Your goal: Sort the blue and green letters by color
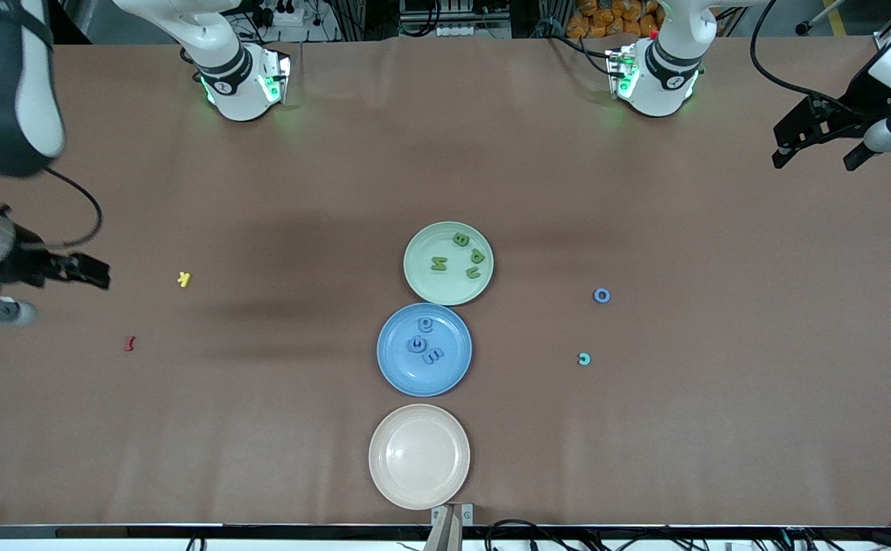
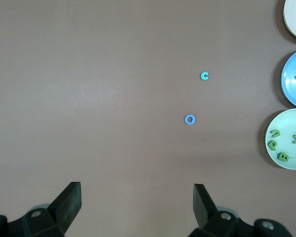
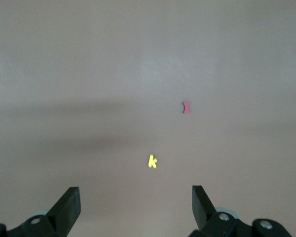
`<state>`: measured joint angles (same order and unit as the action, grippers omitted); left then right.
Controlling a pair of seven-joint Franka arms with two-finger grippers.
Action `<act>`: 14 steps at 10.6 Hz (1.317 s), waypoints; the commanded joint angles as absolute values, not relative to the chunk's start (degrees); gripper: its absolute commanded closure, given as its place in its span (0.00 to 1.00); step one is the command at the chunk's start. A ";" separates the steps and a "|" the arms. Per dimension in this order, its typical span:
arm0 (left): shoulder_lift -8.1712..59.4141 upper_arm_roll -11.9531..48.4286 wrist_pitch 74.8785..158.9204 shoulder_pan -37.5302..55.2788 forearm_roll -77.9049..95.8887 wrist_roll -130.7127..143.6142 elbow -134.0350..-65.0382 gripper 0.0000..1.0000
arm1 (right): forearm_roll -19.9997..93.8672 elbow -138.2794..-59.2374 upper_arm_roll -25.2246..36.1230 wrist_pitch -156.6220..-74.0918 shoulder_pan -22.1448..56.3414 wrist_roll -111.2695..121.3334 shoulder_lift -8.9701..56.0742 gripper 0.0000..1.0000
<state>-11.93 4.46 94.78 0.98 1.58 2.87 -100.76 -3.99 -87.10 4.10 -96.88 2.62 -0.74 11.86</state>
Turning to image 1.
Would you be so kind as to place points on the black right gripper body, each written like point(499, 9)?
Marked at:
point(26, 265)

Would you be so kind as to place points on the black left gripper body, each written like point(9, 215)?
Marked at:
point(853, 116)

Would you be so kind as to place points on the blue letter G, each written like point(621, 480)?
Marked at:
point(412, 344)

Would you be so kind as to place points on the blue letter P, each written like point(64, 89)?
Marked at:
point(425, 326)

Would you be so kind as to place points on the green letter b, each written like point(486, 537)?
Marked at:
point(478, 256)
point(460, 239)

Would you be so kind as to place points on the green letter M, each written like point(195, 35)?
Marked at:
point(438, 264)

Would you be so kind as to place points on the blue letter E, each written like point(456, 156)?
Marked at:
point(432, 356)

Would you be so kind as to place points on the light green plate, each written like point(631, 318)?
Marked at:
point(445, 289)

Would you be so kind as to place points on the green letter U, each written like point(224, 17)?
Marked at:
point(474, 272)

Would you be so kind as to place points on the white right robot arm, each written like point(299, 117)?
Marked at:
point(40, 115)

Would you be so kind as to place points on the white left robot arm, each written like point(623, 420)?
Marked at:
point(664, 73)

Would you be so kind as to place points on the red letter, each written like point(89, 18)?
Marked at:
point(129, 343)

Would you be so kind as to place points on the yellow letter Y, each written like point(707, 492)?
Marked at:
point(184, 279)

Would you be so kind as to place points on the orange bag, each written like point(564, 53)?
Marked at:
point(606, 19)

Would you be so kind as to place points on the blue letter O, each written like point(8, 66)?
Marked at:
point(596, 295)

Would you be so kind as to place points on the blue plate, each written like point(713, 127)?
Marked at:
point(407, 375)

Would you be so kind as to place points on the long white power strip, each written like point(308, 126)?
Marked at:
point(472, 30)

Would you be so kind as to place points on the beige plate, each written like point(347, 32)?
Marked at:
point(419, 457)

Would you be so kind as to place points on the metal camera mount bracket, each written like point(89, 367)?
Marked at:
point(445, 528)

